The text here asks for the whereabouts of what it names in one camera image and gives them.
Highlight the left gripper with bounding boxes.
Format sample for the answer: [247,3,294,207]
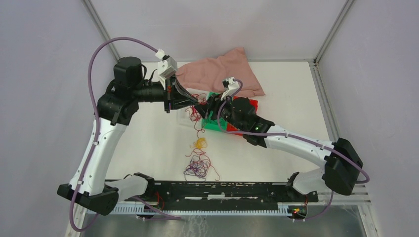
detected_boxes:
[132,73,199,113]

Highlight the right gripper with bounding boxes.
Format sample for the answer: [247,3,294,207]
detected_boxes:
[194,90,246,132]

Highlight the coloured cable pile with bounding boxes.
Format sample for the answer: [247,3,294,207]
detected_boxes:
[182,93,220,183]

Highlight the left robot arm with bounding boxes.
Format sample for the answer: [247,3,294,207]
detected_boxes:
[57,56,198,216]

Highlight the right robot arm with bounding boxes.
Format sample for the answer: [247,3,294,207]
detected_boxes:
[174,78,370,201]

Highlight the translucent white bin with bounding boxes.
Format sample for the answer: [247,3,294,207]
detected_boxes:
[176,107,196,127]

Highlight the green plastic bin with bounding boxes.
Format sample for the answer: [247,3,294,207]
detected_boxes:
[200,92,221,131]

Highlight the pink cloth shorts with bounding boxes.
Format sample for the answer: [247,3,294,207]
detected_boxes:
[176,47,265,97]

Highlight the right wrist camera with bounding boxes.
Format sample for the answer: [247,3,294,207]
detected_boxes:
[221,77,243,101]

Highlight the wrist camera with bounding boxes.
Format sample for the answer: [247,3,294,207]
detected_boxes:
[157,55,178,84]
[221,77,243,101]

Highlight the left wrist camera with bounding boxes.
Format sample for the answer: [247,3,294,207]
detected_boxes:
[157,55,178,84]

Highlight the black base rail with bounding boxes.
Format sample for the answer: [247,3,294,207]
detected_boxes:
[136,173,319,211]

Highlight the white cable duct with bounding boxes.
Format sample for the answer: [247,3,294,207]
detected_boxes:
[111,202,292,217]

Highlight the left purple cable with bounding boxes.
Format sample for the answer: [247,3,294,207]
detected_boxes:
[69,37,166,233]

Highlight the purple cable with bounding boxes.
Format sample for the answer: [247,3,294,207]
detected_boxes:
[216,78,371,185]
[69,37,166,233]

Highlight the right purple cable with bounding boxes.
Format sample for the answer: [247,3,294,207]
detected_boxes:
[216,78,371,185]

